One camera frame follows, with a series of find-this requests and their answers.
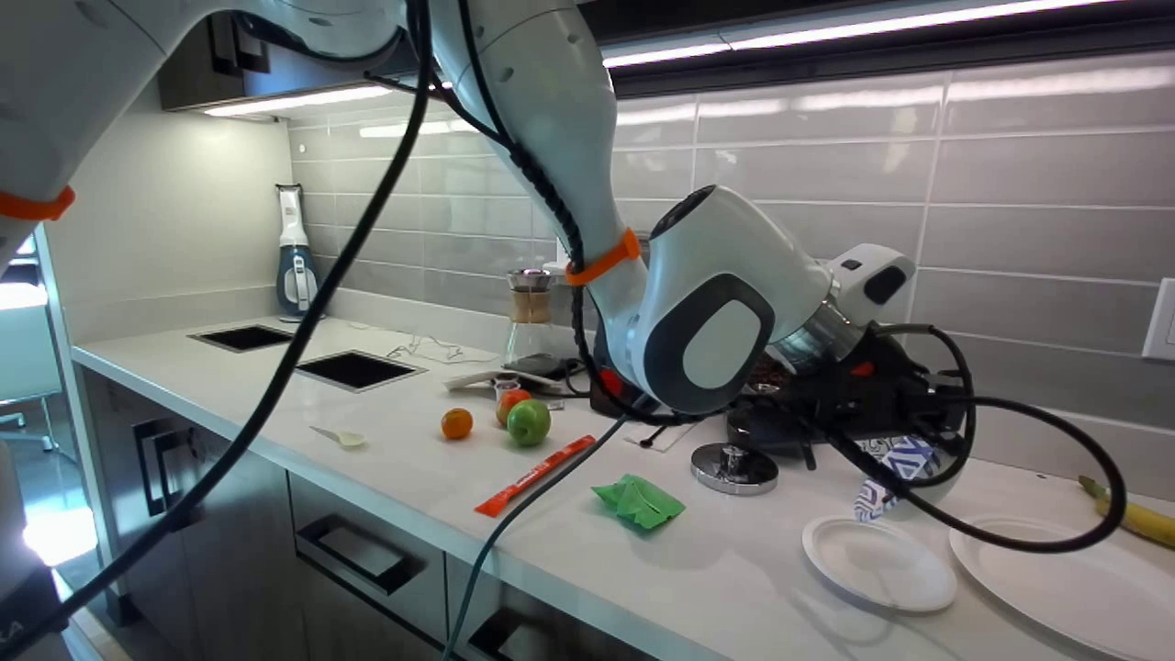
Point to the white light switch plate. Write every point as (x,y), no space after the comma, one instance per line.
(1162,322)

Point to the green apple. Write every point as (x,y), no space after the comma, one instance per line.
(532,425)

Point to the black kitchen scale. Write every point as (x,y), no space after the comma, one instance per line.
(546,366)

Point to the round metal jar lid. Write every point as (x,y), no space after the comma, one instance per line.
(732,466)

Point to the green cloth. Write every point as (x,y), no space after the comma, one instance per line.
(637,505)

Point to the yellow banana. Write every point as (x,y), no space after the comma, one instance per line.
(1152,521)

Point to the dark upper cabinet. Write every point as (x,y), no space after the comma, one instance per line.
(920,62)

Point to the grey base cabinet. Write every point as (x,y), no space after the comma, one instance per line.
(294,552)

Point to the large white plate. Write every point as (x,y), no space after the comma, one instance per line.
(1079,600)

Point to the small orange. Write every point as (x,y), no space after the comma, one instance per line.
(457,425)

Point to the white spoon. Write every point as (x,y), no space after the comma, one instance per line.
(344,433)

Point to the white towel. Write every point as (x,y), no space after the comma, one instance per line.
(484,382)

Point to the black spoon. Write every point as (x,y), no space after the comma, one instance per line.
(648,440)

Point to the small white plate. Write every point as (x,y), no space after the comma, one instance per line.
(884,569)

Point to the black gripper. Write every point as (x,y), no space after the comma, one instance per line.
(857,387)

